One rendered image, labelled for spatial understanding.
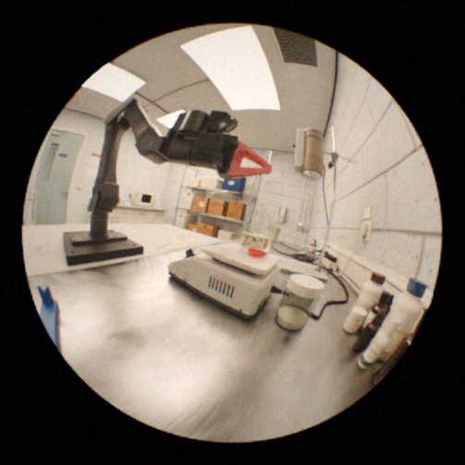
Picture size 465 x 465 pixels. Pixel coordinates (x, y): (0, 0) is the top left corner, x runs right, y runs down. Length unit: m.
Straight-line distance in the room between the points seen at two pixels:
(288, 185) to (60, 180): 4.05
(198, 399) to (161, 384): 0.04
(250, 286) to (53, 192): 3.04
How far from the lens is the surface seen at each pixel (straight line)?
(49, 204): 3.06
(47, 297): 0.25
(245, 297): 0.22
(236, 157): 0.29
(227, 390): 0.16
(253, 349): 0.20
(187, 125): 0.33
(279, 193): 2.71
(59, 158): 3.09
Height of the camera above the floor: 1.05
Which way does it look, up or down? 6 degrees down
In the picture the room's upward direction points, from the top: 12 degrees clockwise
